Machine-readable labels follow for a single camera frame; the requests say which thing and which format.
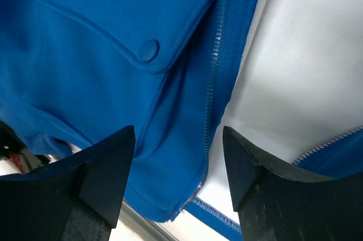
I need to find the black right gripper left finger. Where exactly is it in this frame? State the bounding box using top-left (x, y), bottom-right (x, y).
top-left (1, 125), bottom-right (135, 240)

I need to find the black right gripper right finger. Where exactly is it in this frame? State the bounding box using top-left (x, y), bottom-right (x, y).
top-left (223, 126), bottom-right (362, 240)

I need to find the blue zip-up jacket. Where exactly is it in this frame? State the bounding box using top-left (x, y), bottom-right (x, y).
top-left (1, 0), bottom-right (362, 240)

